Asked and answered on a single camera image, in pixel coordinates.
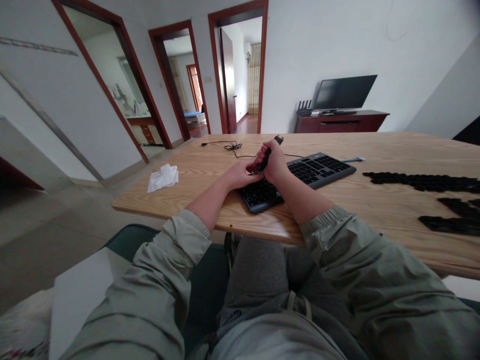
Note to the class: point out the person's right hand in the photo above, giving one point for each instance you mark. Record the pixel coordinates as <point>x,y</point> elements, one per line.
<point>276,165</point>

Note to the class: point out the person's left hand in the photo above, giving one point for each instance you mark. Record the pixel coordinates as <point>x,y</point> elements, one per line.
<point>240,175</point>

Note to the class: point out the person's left fingers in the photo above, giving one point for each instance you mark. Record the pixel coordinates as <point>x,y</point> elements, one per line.
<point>254,176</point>

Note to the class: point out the person's right fingers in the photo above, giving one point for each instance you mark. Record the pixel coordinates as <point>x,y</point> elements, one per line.
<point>270,146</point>

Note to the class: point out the black and red hand tool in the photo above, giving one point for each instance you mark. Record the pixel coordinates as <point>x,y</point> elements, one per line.
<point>263,161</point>

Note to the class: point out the black router with antennas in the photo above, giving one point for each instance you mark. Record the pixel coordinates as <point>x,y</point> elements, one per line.
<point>304,108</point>

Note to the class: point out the black computer keyboard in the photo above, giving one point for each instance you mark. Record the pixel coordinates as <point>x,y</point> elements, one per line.
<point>318,168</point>

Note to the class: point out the yellow curtain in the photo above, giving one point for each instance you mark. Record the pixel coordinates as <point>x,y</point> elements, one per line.
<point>255,78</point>

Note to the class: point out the dark red wooden cabinet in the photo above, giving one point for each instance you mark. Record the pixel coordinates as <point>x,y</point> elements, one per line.
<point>337,122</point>

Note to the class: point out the brown wooden door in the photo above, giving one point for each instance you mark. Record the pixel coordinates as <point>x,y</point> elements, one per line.
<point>228,82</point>

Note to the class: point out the bed with blue sheet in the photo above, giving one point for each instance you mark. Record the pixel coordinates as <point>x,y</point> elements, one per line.
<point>195,117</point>

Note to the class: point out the blue thin tool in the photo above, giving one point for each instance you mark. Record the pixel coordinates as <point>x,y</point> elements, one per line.
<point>354,159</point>

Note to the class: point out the black flat screen monitor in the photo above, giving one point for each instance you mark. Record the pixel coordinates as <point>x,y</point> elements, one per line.
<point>343,92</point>

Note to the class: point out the white crumpled cloth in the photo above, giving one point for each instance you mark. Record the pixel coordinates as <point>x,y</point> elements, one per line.
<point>162,179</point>

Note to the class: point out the person's legs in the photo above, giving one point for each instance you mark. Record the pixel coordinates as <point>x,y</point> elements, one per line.
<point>262,273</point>

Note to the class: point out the dark green chair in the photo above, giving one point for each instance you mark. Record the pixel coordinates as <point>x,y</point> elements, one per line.
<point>204,277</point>

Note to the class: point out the white bathroom vanity cabinet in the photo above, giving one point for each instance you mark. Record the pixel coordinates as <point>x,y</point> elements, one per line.
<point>144,129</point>

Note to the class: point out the long row of black keycaps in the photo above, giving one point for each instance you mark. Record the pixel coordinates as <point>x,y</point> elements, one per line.
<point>423,182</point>

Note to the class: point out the person's body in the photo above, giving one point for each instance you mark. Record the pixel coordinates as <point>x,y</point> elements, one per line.
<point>273,337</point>

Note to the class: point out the wide pile of black keycaps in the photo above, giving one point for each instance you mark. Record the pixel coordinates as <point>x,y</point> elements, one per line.
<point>450,225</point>

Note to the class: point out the small pile of black keycaps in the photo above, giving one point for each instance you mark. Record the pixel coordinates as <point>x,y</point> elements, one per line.
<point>461,206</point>

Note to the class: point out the white cardboard box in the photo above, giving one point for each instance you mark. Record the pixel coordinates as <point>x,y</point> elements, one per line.
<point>78,292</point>

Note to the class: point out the translucent plastic bag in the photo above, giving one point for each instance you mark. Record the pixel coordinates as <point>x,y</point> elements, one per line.
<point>24,326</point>

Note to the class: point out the red-brown door frame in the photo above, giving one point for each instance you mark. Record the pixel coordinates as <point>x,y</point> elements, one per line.
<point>215,75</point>
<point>131,67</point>
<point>159,63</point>

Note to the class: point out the grey wall hook rail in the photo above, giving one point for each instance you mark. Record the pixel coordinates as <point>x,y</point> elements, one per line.
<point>37,47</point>

